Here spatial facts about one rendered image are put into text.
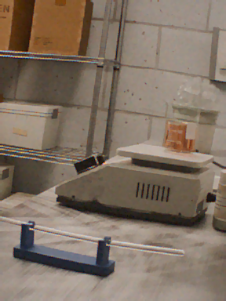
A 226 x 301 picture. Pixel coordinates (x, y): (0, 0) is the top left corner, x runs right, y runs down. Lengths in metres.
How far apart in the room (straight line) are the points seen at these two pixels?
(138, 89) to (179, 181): 2.49
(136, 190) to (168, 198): 0.04
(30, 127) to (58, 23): 0.48
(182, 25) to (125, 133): 0.60
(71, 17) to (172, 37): 0.54
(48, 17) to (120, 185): 2.23
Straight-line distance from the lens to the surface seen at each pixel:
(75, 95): 3.52
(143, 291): 0.66
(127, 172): 1.00
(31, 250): 0.72
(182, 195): 0.99
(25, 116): 3.25
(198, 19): 3.45
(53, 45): 3.18
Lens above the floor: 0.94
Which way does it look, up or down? 6 degrees down
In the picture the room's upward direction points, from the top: 7 degrees clockwise
